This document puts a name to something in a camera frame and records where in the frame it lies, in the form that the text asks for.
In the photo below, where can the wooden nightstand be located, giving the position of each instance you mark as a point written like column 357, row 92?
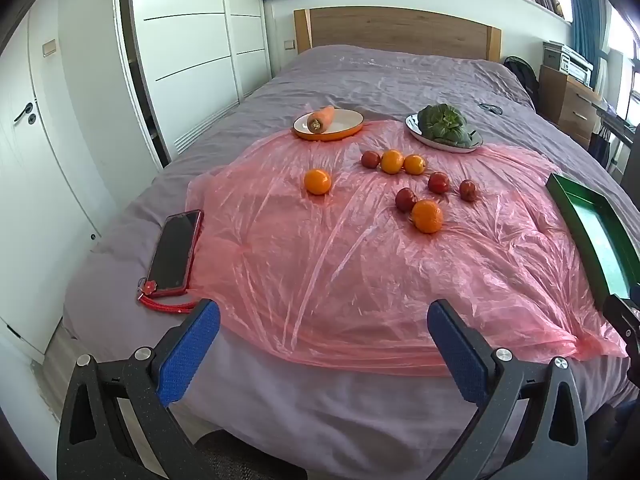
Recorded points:
column 565, row 100

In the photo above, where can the white wardrobe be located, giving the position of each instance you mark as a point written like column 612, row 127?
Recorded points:
column 190, row 35

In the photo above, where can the orange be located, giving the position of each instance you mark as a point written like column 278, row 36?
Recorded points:
column 427, row 216
column 392, row 161
column 318, row 181
column 414, row 164

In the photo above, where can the black backpack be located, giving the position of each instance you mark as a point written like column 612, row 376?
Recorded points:
column 520, row 77

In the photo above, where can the wall socket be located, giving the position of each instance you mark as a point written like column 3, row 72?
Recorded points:
column 288, row 44

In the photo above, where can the green leafy vegetable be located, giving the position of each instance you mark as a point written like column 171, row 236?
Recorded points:
column 442, row 122

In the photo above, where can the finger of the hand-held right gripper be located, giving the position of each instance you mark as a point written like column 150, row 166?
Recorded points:
column 627, row 320

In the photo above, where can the carrot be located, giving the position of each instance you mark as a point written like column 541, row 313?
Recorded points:
column 320, row 120

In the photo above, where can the green tray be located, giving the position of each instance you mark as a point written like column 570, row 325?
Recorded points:
column 595, row 230

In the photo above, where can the black bag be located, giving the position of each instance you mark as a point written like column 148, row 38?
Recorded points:
column 600, row 147

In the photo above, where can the cluttered desk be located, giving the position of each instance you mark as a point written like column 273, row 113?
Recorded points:
column 617, row 120

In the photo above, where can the pink plastic sheet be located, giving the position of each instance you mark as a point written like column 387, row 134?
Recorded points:
column 325, row 270

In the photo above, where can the wall light switch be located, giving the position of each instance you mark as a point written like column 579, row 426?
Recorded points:
column 49, row 47

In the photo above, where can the white round plate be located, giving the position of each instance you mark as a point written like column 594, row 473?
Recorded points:
column 425, row 139

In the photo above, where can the white door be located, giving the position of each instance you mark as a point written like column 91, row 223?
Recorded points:
column 40, row 185

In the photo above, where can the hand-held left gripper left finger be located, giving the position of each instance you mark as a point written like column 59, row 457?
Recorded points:
column 192, row 350

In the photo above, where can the smartphone in red case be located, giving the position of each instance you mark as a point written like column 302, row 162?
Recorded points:
column 172, row 252

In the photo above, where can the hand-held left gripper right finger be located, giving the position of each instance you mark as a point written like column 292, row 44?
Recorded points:
column 457, row 350

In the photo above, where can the black office chair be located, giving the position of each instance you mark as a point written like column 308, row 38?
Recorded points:
column 240, row 460

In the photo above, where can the printer on nightstand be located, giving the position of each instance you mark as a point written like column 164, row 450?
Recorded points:
column 565, row 60

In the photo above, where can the teal curtain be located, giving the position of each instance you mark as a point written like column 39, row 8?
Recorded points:
column 585, row 15

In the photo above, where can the bed with purple blanket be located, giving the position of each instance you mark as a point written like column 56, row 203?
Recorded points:
column 350, row 75

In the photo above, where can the orange oval dish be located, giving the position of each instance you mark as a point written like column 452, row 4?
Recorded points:
column 342, row 122

